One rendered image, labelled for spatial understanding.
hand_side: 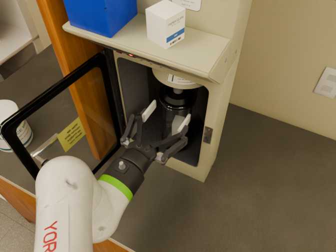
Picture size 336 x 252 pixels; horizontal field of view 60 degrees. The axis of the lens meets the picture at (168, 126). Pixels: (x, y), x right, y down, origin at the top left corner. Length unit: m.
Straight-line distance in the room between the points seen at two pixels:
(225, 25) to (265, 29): 0.50
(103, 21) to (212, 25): 0.20
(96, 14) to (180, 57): 0.17
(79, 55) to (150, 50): 0.29
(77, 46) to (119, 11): 0.23
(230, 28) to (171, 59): 0.13
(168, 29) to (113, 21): 0.11
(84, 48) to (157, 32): 0.30
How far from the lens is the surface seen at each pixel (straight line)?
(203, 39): 0.58
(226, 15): 0.57
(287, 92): 1.19
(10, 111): 1.14
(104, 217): 0.65
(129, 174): 0.69
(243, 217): 0.99
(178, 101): 0.81
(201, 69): 0.51
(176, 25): 0.54
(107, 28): 0.58
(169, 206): 0.98
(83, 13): 0.60
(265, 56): 1.12
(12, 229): 2.18
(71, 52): 0.77
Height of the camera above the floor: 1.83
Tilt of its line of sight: 51 degrees down
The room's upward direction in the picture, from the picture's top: straight up
